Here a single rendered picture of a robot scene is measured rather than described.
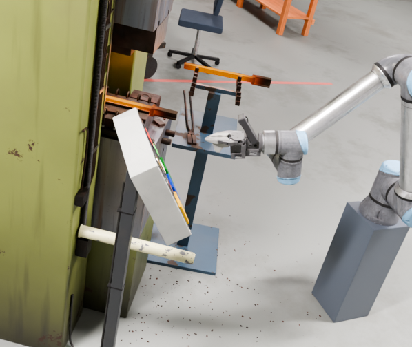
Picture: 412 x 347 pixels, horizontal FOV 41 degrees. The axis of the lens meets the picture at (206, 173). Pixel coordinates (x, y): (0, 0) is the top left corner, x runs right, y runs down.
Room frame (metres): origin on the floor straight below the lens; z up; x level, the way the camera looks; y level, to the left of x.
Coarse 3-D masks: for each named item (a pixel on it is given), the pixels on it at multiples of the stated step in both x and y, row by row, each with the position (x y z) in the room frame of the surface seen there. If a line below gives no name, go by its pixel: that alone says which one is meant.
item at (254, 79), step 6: (186, 66) 2.55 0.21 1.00; (192, 66) 2.55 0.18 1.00; (198, 66) 2.56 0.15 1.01; (204, 66) 2.58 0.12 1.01; (204, 72) 2.55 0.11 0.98; (210, 72) 2.56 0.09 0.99; (216, 72) 2.56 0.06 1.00; (222, 72) 2.56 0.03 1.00; (228, 72) 2.57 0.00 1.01; (234, 72) 2.59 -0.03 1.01; (234, 78) 2.56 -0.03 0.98; (246, 78) 2.56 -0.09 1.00; (252, 78) 2.56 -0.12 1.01; (258, 78) 2.57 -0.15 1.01; (264, 78) 2.57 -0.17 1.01; (270, 78) 2.58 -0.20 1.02; (252, 84) 2.56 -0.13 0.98; (258, 84) 2.57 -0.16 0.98; (264, 84) 2.58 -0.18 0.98
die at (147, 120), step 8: (120, 96) 2.06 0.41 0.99; (112, 104) 1.97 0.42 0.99; (120, 104) 1.98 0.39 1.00; (152, 104) 2.06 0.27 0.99; (112, 112) 1.92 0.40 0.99; (120, 112) 1.93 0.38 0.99; (144, 112) 1.97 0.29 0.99; (104, 120) 1.88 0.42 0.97; (112, 120) 1.87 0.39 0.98; (144, 120) 1.92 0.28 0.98; (112, 128) 1.87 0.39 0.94
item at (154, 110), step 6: (108, 96) 2.00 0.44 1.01; (114, 102) 1.99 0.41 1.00; (120, 102) 1.98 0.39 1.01; (126, 102) 1.99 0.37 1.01; (132, 102) 2.00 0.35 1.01; (144, 108) 1.98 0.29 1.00; (150, 108) 1.98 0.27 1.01; (156, 108) 1.99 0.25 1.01; (162, 108) 2.00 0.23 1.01; (150, 114) 1.97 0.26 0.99; (156, 114) 1.98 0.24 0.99; (162, 114) 1.99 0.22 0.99; (168, 114) 1.99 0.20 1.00; (174, 114) 1.98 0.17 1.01
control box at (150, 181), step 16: (128, 112) 1.55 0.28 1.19; (128, 128) 1.46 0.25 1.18; (144, 128) 1.47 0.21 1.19; (128, 144) 1.38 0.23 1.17; (144, 144) 1.36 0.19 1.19; (128, 160) 1.30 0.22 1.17; (144, 160) 1.29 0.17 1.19; (144, 176) 1.24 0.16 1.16; (160, 176) 1.26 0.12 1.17; (144, 192) 1.25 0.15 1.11; (160, 192) 1.26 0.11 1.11; (160, 208) 1.27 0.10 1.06; (176, 208) 1.28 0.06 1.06; (160, 224) 1.27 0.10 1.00; (176, 224) 1.29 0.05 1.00; (176, 240) 1.29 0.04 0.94
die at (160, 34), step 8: (168, 16) 2.06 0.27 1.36; (120, 24) 1.88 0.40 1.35; (160, 24) 1.92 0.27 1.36; (120, 32) 1.88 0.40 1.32; (128, 32) 1.87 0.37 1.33; (136, 32) 1.87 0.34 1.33; (144, 32) 1.87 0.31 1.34; (152, 32) 1.87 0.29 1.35; (160, 32) 1.94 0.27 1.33; (112, 40) 1.88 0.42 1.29; (120, 40) 1.87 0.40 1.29; (128, 40) 1.87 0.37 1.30; (136, 40) 1.87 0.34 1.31; (144, 40) 1.87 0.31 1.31; (152, 40) 1.87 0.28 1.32; (160, 40) 1.96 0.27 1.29; (136, 48) 1.87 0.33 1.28; (144, 48) 1.87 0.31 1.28; (152, 48) 1.87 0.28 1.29
